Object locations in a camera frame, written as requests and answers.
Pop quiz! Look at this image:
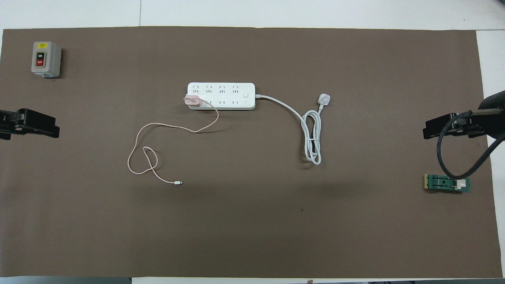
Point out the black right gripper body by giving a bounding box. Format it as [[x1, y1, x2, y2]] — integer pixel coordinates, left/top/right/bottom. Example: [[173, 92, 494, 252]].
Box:
[[424, 112, 494, 133]]

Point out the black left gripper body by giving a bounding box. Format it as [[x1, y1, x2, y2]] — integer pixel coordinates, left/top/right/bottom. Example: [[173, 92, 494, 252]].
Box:
[[0, 108, 60, 131]]

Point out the pink charging cable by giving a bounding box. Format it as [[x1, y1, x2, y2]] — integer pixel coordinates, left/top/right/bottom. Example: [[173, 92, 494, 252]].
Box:
[[127, 101, 220, 186]]

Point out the white power strip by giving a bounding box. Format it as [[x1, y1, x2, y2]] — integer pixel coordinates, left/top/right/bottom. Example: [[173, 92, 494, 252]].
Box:
[[187, 82, 256, 111]]

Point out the brown table mat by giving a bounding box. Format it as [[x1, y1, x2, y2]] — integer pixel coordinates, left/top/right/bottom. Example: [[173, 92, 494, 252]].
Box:
[[0, 26, 503, 278]]

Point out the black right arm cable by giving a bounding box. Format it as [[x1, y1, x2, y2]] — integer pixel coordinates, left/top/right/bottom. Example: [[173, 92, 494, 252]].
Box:
[[436, 110, 505, 179]]

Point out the green knife switch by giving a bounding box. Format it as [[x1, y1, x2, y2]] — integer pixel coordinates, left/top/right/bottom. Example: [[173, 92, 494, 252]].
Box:
[[424, 174, 471, 194]]

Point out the grey on-off switch box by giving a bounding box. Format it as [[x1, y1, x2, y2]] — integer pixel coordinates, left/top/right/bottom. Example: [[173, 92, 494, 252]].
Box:
[[31, 41, 62, 78]]

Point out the white power cord with plug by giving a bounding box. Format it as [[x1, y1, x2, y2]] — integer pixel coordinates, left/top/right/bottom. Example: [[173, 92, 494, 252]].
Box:
[[254, 93, 331, 165]]

